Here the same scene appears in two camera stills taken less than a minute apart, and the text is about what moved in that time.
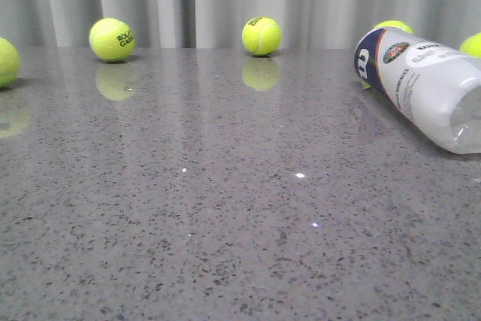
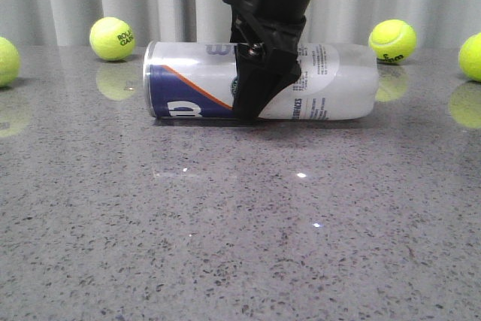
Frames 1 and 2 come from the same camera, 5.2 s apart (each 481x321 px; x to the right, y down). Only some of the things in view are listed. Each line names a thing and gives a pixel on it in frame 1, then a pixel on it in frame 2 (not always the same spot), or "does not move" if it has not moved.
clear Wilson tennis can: [437, 88] → [195, 80]
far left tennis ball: [10, 63] does not move
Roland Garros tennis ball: [112, 39] does not move
